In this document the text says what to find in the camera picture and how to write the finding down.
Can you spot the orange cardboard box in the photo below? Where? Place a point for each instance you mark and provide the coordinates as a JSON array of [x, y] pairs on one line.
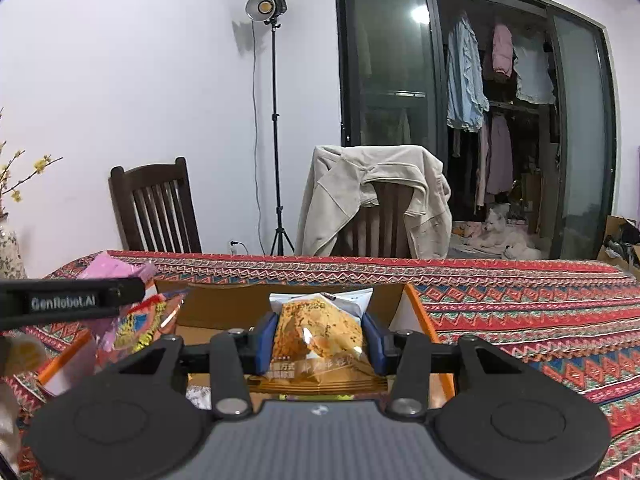
[[215, 310]]

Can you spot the white hanging garment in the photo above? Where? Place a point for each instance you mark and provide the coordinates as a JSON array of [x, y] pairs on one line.
[[534, 75]]

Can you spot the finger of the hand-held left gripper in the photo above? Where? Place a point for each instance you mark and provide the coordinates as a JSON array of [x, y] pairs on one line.
[[132, 292]]

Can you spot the light blue hanging shirt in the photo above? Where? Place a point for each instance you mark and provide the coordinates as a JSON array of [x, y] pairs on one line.
[[465, 80]]

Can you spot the red and blue snack packet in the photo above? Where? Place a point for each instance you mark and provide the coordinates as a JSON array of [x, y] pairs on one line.
[[145, 325]]

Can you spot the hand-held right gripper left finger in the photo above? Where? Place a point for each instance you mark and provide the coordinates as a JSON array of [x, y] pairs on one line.
[[267, 345]]

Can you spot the yellow flower branches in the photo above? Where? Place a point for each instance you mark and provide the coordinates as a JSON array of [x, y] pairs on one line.
[[15, 170]]

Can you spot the dark wooden chair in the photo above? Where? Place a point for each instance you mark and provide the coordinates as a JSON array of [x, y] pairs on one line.
[[380, 225], [150, 210]]

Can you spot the small white brown snack packet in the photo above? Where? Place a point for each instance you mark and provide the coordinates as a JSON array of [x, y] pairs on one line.
[[200, 399]]

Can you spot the white dog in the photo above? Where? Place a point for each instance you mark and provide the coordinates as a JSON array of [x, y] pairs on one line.
[[500, 237]]

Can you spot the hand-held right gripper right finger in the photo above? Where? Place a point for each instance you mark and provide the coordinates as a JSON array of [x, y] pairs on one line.
[[374, 347]]

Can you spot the brown cardboard carton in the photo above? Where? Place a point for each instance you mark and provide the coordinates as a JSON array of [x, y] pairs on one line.
[[620, 250]]

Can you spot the small patterned vase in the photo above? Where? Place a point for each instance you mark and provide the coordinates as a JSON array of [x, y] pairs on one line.
[[11, 250]]

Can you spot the orange and white snack packet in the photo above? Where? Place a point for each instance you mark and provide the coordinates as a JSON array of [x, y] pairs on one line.
[[315, 335]]

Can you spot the pale pink hanging clothes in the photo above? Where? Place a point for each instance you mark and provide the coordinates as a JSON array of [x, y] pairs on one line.
[[500, 155]]

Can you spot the beige jacket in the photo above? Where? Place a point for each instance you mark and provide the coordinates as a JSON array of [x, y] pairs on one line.
[[335, 190]]

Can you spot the dark framed glass sliding door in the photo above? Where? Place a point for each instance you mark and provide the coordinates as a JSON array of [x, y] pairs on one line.
[[390, 70]]

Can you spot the pale purple snack packet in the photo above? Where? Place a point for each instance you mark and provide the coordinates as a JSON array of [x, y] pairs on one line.
[[115, 267]]

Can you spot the studio light on stand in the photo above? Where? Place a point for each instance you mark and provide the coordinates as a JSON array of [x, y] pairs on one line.
[[265, 7]]

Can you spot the white wall socket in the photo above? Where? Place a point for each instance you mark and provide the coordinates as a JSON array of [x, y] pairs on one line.
[[233, 246]]

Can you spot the pink hanging garment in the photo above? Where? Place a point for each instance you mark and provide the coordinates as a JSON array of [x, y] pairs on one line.
[[502, 52]]

